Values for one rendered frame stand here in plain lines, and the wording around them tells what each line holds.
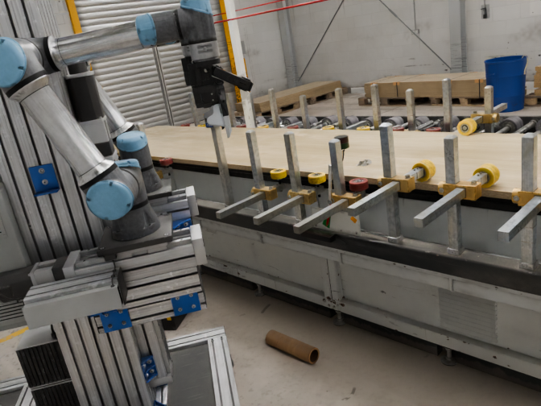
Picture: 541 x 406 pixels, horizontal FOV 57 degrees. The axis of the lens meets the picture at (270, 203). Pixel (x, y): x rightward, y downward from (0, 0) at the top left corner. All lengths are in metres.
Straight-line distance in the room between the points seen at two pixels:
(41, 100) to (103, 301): 0.58
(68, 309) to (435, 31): 9.19
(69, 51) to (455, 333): 1.91
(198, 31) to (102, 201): 0.51
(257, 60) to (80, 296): 10.76
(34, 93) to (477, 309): 1.84
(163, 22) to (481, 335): 1.79
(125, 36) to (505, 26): 8.42
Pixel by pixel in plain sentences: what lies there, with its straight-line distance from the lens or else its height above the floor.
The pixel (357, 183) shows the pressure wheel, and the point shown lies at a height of 0.91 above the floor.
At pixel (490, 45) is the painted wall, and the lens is 9.65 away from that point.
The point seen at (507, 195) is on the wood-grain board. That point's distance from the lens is 1.96.
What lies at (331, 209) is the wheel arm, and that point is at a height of 0.86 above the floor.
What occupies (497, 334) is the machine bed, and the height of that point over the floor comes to 0.23.
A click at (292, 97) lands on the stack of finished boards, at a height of 0.26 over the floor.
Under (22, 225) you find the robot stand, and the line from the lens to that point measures 1.83.
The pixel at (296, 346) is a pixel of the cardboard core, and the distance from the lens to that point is 2.60.
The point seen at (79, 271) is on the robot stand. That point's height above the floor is 0.97.
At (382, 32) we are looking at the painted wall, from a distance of 10.80.
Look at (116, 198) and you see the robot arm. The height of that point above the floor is 1.21.
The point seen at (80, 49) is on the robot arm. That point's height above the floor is 1.60.
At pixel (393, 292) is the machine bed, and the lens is 2.53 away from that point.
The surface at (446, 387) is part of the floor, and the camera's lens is 2.44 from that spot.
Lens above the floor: 1.56
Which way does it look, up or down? 19 degrees down
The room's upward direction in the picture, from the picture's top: 10 degrees counter-clockwise
